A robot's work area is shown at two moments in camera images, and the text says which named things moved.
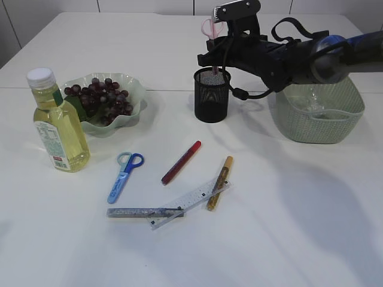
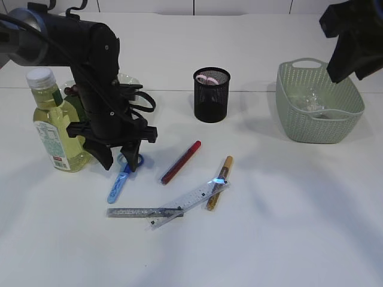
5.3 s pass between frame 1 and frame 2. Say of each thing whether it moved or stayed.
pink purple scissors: moved
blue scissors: stayed
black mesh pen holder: stayed
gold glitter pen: stayed
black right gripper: moved
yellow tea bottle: stayed
